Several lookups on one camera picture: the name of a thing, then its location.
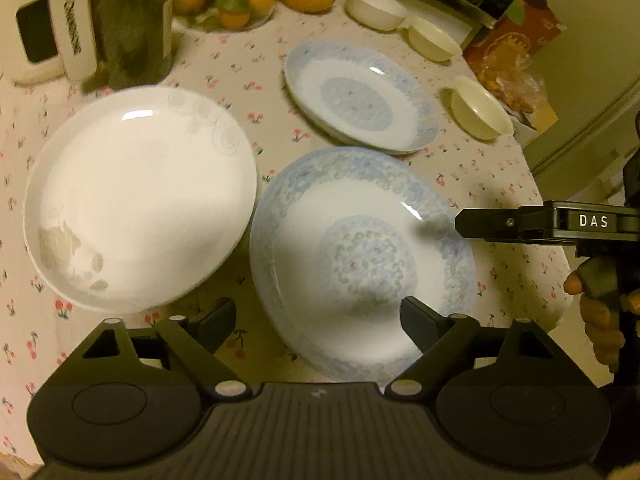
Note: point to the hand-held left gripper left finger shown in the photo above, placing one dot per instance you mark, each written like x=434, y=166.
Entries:
x=217, y=321

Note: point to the white air fryer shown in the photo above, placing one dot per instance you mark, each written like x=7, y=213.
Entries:
x=72, y=35

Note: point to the white plate with grey flowers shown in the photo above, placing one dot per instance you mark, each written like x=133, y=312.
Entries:
x=140, y=200

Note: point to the person's right hand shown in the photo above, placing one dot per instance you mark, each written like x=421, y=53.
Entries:
x=600, y=330

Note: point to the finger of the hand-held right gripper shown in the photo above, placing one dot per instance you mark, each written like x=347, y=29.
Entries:
x=500, y=224

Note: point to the dark jar with white lid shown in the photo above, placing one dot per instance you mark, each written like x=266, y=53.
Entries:
x=130, y=35

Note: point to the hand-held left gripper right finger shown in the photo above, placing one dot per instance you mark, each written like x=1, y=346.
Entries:
x=414, y=321

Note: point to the small blue patterned plate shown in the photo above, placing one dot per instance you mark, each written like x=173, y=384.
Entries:
x=350, y=95

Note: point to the orange printed cardboard box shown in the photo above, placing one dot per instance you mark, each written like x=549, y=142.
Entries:
x=530, y=25

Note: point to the clear plastic bag of oranges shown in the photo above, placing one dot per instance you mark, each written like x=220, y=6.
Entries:
x=520, y=90

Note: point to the cream bowl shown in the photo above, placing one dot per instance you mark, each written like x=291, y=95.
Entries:
x=480, y=107
x=432, y=39

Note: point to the white refrigerator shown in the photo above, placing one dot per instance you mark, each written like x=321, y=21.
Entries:
x=590, y=85

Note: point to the cherry print tablecloth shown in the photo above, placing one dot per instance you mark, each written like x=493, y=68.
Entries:
x=240, y=85

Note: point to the large blue patterned plate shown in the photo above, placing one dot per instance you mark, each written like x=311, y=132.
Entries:
x=325, y=220

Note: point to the white bowl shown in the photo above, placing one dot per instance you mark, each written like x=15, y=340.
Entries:
x=376, y=7

